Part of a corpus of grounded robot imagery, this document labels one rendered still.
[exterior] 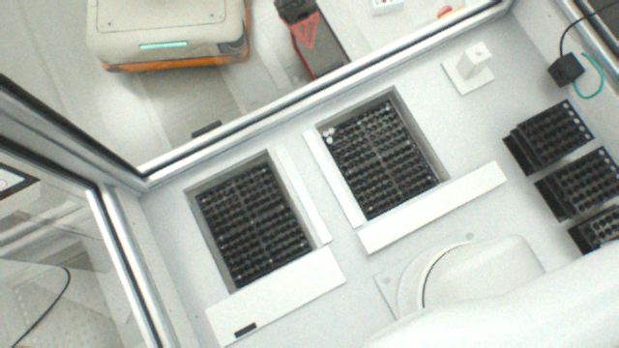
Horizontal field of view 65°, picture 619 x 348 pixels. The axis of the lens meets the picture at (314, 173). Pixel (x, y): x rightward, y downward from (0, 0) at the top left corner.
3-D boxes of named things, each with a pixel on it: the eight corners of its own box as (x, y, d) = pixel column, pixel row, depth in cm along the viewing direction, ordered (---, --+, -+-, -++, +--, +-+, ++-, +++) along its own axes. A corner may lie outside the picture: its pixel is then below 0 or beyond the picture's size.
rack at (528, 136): (501, 139, 103) (516, 124, 95) (546, 115, 105) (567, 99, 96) (526, 177, 101) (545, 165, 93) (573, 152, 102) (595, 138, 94)
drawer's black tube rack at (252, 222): (201, 202, 113) (194, 196, 107) (269, 168, 115) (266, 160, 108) (242, 289, 108) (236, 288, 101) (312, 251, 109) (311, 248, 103)
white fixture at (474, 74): (439, 64, 108) (451, 41, 99) (472, 47, 109) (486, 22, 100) (461, 97, 106) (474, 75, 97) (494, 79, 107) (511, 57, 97)
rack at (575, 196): (532, 183, 101) (551, 172, 92) (579, 158, 102) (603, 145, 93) (559, 223, 99) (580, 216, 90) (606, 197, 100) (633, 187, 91)
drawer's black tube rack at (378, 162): (321, 142, 116) (321, 132, 110) (385, 109, 118) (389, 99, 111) (367, 223, 111) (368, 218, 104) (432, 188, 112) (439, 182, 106)
